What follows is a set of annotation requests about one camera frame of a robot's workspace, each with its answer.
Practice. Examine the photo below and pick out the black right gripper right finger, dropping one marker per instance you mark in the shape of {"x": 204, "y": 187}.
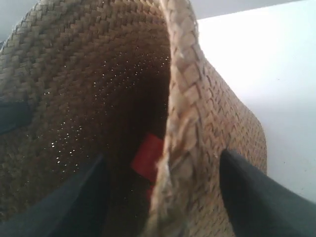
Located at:
{"x": 258, "y": 206}

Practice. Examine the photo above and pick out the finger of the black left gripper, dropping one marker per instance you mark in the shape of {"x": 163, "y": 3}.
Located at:
{"x": 14, "y": 115}

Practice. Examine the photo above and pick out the woven straw basket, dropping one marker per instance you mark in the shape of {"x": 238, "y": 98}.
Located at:
{"x": 98, "y": 76}

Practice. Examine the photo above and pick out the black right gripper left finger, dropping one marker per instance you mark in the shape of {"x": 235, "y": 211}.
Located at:
{"x": 76, "y": 209}

